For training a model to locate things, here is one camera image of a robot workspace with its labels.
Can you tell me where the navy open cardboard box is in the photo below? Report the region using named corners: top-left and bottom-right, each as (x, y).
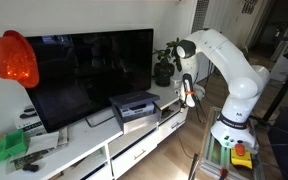
top-left (108, 91), bottom-right (163, 135)

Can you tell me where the white sheet of paper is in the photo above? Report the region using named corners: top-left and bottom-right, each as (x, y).
top-left (25, 130), bottom-right (61, 155)

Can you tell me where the green plastic box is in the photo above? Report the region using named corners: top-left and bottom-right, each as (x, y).
top-left (0, 129), bottom-right (29, 164)

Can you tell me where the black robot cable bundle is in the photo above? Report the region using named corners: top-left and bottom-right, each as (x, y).
top-left (193, 61), bottom-right (217, 126)

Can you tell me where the black foreground device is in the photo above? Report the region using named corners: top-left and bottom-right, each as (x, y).
top-left (267, 108), bottom-right (288, 180)

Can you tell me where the translucent plastic cup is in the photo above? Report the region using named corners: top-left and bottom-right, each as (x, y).
top-left (169, 74), bottom-right (184, 89)

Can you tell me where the yellow emergency stop box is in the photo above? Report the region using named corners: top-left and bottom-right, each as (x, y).
top-left (230, 143), bottom-right (254, 170)

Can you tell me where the wall vent grille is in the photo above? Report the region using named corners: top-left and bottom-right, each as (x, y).
top-left (192, 0), bottom-right (210, 33)

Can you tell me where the red handled tool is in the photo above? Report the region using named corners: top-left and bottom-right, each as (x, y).
top-left (218, 167), bottom-right (229, 180)

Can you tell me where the printed magazine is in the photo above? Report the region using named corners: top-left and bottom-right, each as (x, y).
top-left (5, 126), bottom-right (69, 174)

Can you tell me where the black tripod stand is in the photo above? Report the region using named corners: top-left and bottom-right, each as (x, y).
top-left (262, 39), bottom-right (288, 123)

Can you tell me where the white television stand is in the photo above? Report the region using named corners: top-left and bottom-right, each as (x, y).
top-left (0, 79), bottom-right (190, 180)

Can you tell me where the aluminium robot base platform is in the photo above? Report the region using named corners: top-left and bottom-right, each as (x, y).
top-left (198, 106), bottom-right (265, 180)

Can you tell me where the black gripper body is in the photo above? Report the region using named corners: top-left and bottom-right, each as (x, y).
top-left (176, 94), bottom-right (187, 113)

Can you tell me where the black flat screen television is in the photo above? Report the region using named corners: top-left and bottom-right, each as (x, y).
top-left (25, 28), bottom-right (155, 134)

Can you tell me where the dark wall decoration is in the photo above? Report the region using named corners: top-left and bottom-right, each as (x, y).
top-left (242, 0), bottom-right (260, 14)

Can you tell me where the metal drawer handle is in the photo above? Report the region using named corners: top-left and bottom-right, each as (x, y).
top-left (170, 121), bottom-right (182, 130)
top-left (132, 149), bottom-right (147, 160)

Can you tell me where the green leafy plant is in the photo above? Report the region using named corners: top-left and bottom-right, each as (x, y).
top-left (152, 37), bottom-right (183, 73)

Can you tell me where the white printed carton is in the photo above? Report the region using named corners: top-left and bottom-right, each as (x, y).
top-left (14, 105), bottom-right (45, 136)

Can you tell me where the small black object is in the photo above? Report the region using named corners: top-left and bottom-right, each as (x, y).
top-left (22, 163), bottom-right (40, 173)

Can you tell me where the dark round plant pot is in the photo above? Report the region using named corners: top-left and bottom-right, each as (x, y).
top-left (153, 62), bottom-right (176, 88)

